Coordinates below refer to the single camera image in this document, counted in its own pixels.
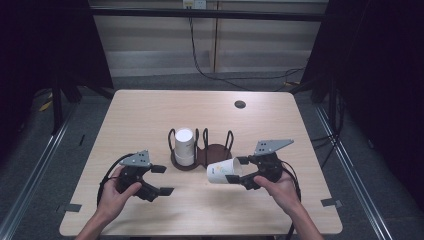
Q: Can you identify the metal floor rail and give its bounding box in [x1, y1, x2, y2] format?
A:
[0, 109, 76, 240]
[314, 105, 394, 240]

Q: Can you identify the grey tape strip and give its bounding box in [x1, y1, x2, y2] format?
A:
[56, 203, 83, 214]
[320, 197, 343, 208]

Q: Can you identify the brown wire cup holder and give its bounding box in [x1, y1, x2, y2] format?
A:
[167, 127, 235, 172]

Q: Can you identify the white paper cup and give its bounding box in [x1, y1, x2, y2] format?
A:
[174, 152, 196, 167]
[174, 127, 196, 157]
[206, 157, 244, 185]

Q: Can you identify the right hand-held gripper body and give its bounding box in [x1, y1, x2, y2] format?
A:
[254, 139, 295, 184]

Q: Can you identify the person's left hand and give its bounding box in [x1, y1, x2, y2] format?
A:
[96, 165, 143, 221]

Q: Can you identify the dark curtain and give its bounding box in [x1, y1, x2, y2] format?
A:
[0, 0, 115, 161]
[298, 0, 424, 211]

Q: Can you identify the person's right hand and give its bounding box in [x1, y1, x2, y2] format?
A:
[253, 169, 303, 218]

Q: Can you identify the white wall socket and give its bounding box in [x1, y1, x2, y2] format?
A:
[182, 0, 208, 10]

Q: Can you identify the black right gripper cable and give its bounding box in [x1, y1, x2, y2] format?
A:
[281, 159, 303, 240]

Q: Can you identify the black horizontal bar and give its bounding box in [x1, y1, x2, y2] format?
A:
[89, 8, 329, 23]

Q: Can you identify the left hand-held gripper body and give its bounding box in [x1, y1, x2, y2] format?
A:
[114, 149, 152, 194]

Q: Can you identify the long black wall cable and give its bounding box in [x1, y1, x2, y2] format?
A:
[188, 16, 306, 93]

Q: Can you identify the black stand leg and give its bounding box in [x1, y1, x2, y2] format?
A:
[50, 78, 65, 136]

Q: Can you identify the bundle of black floor cables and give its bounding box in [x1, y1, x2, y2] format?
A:
[310, 88, 346, 169]

